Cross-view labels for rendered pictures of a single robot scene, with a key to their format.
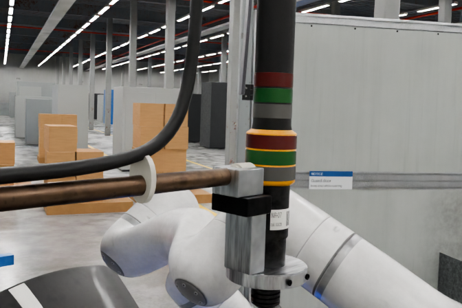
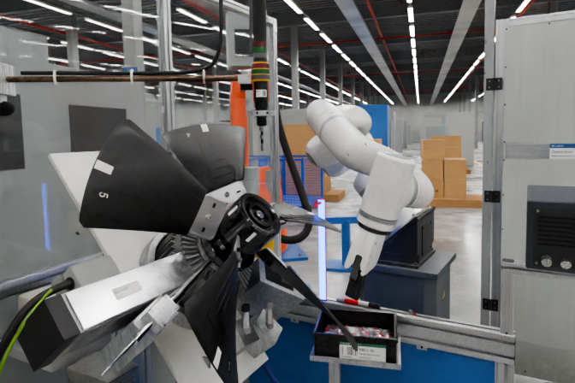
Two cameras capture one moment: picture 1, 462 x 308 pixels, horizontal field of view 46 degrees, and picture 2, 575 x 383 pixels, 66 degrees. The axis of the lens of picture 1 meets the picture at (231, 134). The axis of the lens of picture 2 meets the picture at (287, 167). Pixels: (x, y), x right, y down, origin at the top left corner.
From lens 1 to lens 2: 0.86 m
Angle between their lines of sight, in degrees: 40
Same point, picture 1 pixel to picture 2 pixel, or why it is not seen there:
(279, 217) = (258, 92)
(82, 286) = (227, 128)
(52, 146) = (425, 155)
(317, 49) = (555, 42)
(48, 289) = (213, 126)
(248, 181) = (242, 79)
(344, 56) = not seen: outside the picture
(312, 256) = (317, 124)
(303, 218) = (320, 109)
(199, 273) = (309, 148)
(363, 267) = (331, 126)
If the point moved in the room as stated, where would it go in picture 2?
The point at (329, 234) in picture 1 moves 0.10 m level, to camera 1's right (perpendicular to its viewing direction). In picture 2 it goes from (326, 114) to (360, 113)
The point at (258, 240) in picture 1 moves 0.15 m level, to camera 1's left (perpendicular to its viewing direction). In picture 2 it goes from (248, 99) to (208, 103)
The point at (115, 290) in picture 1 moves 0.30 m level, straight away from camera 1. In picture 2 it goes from (239, 132) to (290, 132)
